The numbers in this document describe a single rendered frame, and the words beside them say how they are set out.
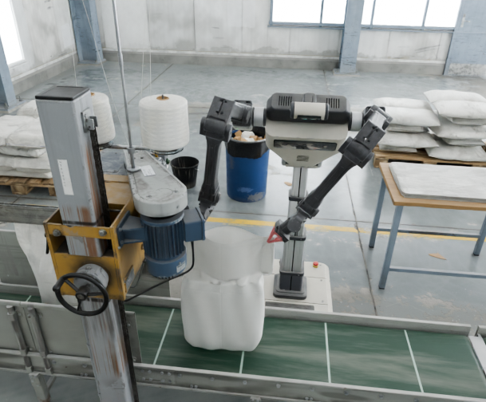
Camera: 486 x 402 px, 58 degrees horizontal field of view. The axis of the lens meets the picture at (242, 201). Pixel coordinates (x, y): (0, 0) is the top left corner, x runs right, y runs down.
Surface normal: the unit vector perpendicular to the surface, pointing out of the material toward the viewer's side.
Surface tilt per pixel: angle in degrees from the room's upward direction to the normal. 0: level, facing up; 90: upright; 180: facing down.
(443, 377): 0
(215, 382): 90
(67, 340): 90
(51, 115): 90
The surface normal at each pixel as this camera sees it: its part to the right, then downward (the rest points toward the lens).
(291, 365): 0.01, -0.87
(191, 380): -0.11, 0.49
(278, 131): -0.06, -0.35
